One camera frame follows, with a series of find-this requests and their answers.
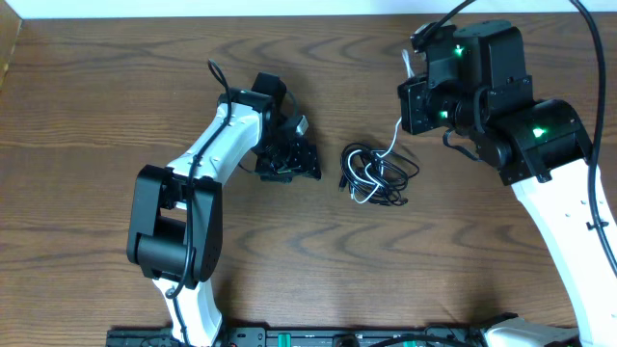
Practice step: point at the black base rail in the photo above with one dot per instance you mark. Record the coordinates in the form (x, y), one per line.
(337, 337)

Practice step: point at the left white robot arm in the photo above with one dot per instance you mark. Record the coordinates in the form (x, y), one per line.
(175, 232)

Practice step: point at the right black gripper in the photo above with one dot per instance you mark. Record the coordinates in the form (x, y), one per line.
(415, 93)

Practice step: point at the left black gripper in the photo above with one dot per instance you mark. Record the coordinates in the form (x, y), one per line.
(303, 164)

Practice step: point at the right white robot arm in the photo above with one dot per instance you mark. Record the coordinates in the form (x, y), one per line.
(476, 85)

